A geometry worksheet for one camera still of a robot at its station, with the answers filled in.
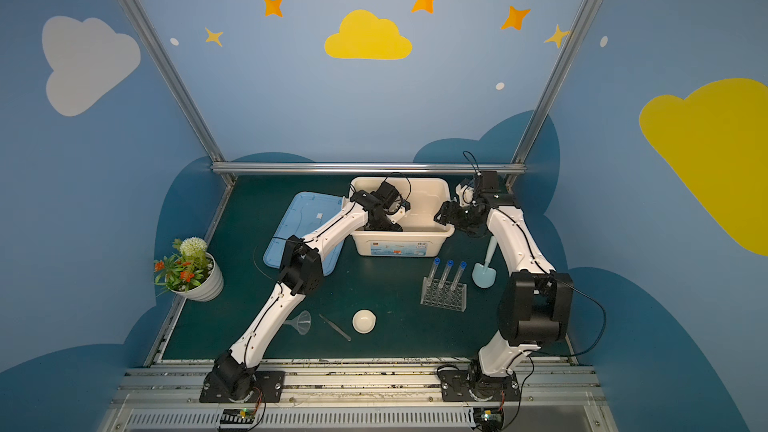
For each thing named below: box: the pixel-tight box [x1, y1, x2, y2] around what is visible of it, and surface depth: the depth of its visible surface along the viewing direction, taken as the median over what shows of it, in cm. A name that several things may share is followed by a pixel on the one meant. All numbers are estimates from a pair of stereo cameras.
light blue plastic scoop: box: [472, 236, 498, 289], surface depth 97 cm
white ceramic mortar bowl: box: [352, 309, 377, 334], surface depth 86 cm
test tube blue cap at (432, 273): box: [426, 257, 441, 288], surface depth 88 cm
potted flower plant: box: [153, 236, 224, 302], surface depth 82 cm
